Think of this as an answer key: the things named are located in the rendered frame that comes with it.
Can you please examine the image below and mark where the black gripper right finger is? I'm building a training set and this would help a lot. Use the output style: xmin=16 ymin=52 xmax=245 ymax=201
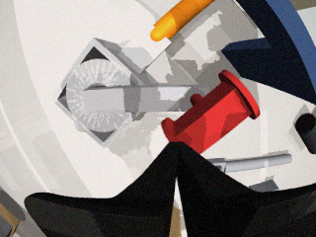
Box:
xmin=177 ymin=141 xmax=316 ymax=237

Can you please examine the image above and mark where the black-headed mallet with wooden handle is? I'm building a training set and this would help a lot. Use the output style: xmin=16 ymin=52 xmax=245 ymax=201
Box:
xmin=295 ymin=114 xmax=316 ymax=155

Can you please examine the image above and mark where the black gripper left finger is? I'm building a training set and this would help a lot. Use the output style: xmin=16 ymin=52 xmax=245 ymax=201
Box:
xmin=24 ymin=141 xmax=178 ymax=237

